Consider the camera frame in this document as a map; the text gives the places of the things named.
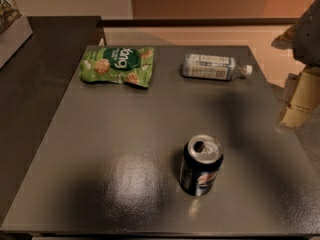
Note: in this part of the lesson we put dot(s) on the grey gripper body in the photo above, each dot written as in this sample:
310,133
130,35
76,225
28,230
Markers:
308,39

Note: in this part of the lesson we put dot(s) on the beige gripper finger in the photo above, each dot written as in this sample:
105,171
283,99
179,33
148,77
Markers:
285,40
301,97

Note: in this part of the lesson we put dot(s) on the dark blue pepsi can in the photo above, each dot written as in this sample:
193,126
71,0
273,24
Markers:
202,159

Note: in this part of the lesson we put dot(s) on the green rice chip bag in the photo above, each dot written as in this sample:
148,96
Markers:
118,65

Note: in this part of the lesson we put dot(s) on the clear plastic water bottle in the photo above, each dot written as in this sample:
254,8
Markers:
213,67

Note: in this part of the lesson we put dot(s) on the white snack tray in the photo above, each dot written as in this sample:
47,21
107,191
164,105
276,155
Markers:
15,30

